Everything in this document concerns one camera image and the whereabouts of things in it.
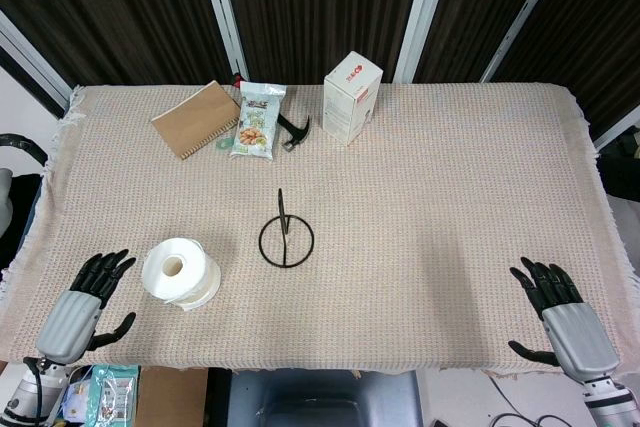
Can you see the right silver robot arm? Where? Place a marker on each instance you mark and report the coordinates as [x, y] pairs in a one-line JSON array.
[[612, 399]]

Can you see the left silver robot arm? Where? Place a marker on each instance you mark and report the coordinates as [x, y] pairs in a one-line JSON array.
[[30, 392]]

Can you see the teal snack packages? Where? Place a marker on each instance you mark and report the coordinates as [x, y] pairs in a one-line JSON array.
[[107, 394]]

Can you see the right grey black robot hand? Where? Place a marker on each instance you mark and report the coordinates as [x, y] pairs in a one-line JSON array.
[[580, 337]]

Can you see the black and grey chair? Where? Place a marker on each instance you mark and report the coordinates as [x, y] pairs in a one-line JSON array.
[[15, 197]]

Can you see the white cardboard product box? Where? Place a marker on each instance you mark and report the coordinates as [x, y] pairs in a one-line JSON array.
[[347, 102]]

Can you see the beige woven tablecloth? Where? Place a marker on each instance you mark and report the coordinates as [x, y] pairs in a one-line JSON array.
[[400, 247]]

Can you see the dark clutter pile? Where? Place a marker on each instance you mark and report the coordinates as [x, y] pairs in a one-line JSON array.
[[622, 167]]

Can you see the snack bag with nuts print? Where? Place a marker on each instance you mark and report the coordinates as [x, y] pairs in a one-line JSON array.
[[255, 122]]

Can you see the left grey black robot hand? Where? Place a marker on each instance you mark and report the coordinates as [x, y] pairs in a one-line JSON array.
[[67, 324]]

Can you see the black chair seat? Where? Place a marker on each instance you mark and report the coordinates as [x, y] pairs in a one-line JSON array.
[[320, 397]]

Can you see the brown spiral notebook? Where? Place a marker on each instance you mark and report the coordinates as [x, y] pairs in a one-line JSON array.
[[195, 119]]

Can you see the black claw hammer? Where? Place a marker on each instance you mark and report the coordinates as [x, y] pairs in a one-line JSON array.
[[295, 134]]

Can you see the brown cardboard box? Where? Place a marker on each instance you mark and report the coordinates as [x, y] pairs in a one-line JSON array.
[[170, 397]]

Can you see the white aluminium partition post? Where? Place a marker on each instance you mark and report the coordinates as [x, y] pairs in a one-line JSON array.
[[225, 12], [525, 12], [620, 129], [30, 64], [422, 12]]

